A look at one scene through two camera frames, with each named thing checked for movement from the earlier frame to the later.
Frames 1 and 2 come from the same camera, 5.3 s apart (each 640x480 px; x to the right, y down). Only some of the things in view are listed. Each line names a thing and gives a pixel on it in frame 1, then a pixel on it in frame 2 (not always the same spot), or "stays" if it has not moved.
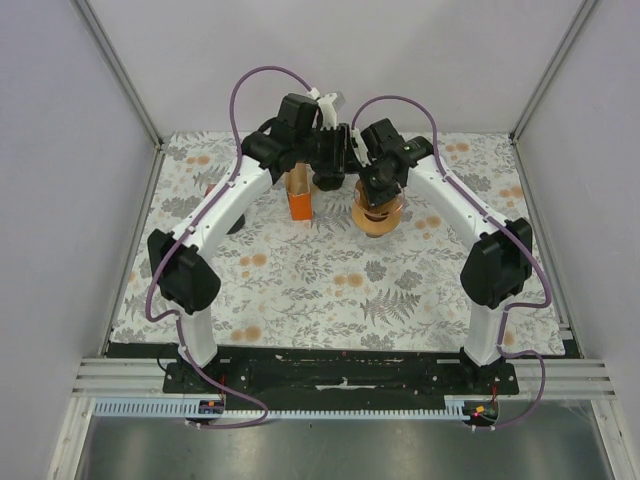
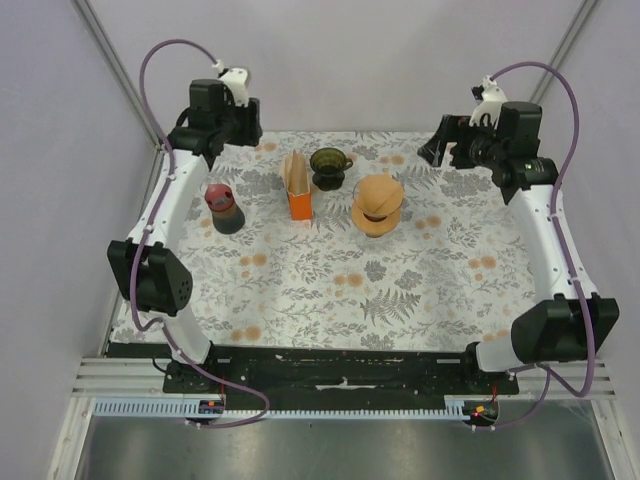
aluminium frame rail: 129,88 stays
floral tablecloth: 322,285 stays
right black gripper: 375,197 → 454,129
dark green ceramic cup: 328,178 stays
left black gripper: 344,156 → 253,130
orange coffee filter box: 301,206 stays
